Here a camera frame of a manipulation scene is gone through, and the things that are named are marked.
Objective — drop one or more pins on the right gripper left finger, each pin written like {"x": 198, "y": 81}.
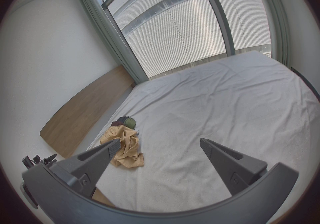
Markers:
{"x": 85, "y": 168}

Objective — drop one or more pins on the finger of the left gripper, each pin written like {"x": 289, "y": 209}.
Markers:
{"x": 50, "y": 159}

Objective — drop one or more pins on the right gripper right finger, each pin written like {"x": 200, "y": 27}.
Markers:
{"x": 235, "y": 168}

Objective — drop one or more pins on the tan shorts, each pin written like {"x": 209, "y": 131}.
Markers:
{"x": 128, "y": 148}

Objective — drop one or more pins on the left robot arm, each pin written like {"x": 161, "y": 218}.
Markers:
{"x": 27, "y": 161}

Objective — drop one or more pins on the bed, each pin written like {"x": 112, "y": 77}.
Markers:
{"x": 212, "y": 105}

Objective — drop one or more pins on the brown garment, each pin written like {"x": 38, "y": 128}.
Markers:
{"x": 117, "y": 124}

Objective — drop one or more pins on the black garment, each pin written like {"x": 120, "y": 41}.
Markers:
{"x": 122, "y": 119}

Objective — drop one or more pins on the green garment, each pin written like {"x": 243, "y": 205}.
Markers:
{"x": 130, "y": 122}

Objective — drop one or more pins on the grey-green curtain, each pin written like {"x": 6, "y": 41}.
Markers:
{"x": 110, "y": 35}
{"x": 277, "y": 18}

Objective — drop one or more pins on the window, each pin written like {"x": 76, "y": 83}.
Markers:
{"x": 180, "y": 23}

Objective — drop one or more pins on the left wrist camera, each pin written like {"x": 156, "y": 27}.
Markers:
{"x": 36, "y": 158}

